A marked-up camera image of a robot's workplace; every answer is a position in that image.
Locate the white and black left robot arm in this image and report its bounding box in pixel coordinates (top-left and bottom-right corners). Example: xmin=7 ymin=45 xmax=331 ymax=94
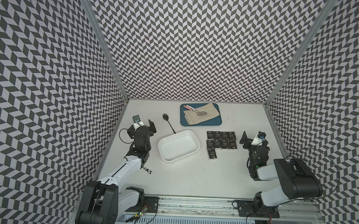
xmin=74 ymin=115 xmax=157 ymax=224

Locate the beige folded cloth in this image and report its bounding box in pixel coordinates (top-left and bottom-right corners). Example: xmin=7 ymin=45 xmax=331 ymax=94
xmin=184 ymin=103 xmax=220 ymax=125

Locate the teal plastic tray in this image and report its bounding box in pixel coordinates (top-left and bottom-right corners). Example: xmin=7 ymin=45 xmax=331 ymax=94
xmin=179 ymin=103 xmax=222 ymax=127

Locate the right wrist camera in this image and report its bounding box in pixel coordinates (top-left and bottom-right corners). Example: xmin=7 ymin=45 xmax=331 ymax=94
xmin=251 ymin=131 xmax=268 ymax=146

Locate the black metal spoon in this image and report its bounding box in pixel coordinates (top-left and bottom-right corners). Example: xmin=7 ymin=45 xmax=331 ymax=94
xmin=162 ymin=113 xmax=176 ymax=134

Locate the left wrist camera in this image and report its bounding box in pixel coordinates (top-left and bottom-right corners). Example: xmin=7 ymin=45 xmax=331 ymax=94
xmin=132 ymin=115 xmax=144 ymax=130

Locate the black tissue pack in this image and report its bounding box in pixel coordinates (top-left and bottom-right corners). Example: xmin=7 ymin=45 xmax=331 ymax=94
xmin=207 ymin=148 xmax=217 ymax=160
xmin=207 ymin=131 xmax=215 ymax=140
xmin=221 ymin=132 xmax=229 ymax=140
xmin=206 ymin=139 xmax=215 ymax=150
xmin=228 ymin=131 xmax=236 ymax=140
xmin=214 ymin=131 xmax=222 ymax=140
xmin=228 ymin=140 xmax=238 ymax=150
xmin=214 ymin=139 xmax=222 ymax=149
xmin=221 ymin=139 xmax=230 ymax=150

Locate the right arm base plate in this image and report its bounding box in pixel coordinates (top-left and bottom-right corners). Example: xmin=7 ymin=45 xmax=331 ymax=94
xmin=236 ymin=200 xmax=280 ymax=218

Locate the pink handled spoon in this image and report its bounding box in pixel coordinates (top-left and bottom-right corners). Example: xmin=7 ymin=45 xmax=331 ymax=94
xmin=184 ymin=105 xmax=203 ymax=116

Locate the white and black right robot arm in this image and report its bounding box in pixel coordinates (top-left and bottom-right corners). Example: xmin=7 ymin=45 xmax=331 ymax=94
xmin=239 ymin=131 xmax=323 ymax=215

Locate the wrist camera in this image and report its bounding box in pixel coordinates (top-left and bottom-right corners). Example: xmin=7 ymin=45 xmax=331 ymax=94
xmin=132 ymin=115 xmax=144 ymax=130
xmin=251 ymin=131 xmax=268 ymax=146

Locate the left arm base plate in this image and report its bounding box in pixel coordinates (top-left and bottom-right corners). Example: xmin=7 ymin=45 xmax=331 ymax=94
xmin=126 ymin=196 xmax=160 ymax=214

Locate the white plastic storage box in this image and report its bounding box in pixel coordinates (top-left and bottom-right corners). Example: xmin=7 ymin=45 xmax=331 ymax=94
xmin=158 ymin=130 xmax=200 ymax=163

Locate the aluminium front rail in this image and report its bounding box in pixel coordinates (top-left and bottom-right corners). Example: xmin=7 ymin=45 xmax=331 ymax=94
xmin=149 ymin=195 xmax=325 ymax=223

